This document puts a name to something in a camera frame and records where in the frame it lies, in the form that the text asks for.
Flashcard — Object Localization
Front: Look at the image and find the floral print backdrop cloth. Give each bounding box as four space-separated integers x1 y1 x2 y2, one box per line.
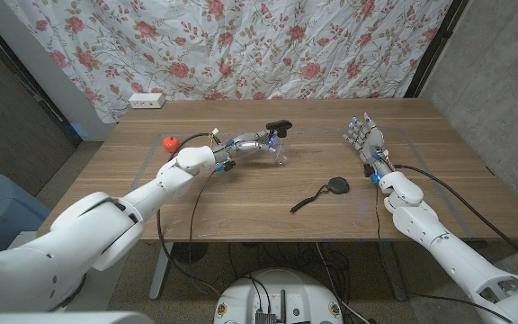
4 0 453 123

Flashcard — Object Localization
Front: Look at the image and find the white floor cable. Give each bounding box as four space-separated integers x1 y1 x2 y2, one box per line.
315 242 371 324

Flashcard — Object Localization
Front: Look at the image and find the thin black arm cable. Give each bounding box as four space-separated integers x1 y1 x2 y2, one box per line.
188 168 222 289
374 184 514 324

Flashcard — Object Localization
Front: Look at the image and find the grey metal table leg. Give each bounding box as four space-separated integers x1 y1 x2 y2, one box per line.
148 242 174 302
378 240 408 302

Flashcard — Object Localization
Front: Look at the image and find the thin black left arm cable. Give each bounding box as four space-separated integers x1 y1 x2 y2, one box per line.
188 168 222 289

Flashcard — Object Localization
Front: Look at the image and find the black round lid with strap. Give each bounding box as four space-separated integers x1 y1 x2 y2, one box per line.
289 176 351 214

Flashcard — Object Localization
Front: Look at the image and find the white robot torso base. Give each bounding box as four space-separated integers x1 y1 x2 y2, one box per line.
212 268 344 324

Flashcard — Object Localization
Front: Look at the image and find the small red tomato toy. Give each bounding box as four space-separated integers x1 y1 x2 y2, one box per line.
162 135 181 154

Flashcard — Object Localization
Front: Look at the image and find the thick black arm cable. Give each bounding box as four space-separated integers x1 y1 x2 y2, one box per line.
393 164 518 274
156 131 224 296

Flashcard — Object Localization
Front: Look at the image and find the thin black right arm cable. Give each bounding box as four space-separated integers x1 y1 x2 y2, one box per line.
374 184 514 324

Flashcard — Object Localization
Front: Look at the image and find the black backdrop stand pole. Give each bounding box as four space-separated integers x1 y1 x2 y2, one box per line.
404 0 469 99

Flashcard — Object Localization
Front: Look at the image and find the clear plastic spray bottle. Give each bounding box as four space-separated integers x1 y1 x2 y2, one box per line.
272 132 290 166

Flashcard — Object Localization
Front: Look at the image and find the white wall pillar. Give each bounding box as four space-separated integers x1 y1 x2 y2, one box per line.
0 0 116 142

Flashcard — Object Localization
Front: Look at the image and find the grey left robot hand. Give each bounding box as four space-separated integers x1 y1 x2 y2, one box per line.
227 129 282 158

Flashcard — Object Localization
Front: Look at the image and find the white power strip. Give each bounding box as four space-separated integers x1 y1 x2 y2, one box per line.
128 92 166 110

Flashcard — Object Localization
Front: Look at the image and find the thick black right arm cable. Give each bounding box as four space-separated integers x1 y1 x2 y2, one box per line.
393 164 518 274

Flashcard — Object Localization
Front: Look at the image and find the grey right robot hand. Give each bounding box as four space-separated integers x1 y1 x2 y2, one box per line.
342 112 389 172

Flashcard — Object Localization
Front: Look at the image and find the black trigger sprayer head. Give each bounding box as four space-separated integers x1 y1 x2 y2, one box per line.
265 119 293 139

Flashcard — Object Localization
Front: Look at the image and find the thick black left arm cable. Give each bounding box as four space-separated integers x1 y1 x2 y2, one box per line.
156 131 224 296

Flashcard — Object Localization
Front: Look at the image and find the black round floor disc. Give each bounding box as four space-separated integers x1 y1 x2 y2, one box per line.
171 242 210 265

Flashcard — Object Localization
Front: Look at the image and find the white robot chest shell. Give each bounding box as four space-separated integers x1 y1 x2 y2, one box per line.
0 310 156 324

